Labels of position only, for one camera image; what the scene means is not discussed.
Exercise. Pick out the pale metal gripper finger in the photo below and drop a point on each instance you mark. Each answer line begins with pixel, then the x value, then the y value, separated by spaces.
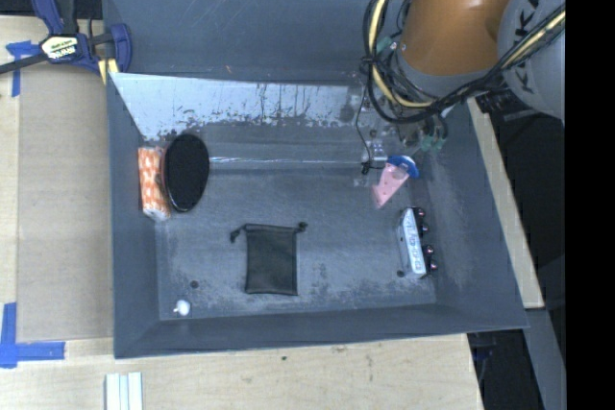
pixel 372 120
pixel 377 152

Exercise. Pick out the small white knob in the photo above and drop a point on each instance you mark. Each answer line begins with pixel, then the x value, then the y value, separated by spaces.
pixel 182 307

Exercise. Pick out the grey metal bin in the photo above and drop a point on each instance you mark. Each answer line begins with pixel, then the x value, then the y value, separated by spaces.
pixel 288 38

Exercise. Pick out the black oval disc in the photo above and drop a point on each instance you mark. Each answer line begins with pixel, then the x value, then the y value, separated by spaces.
pixel 186 173

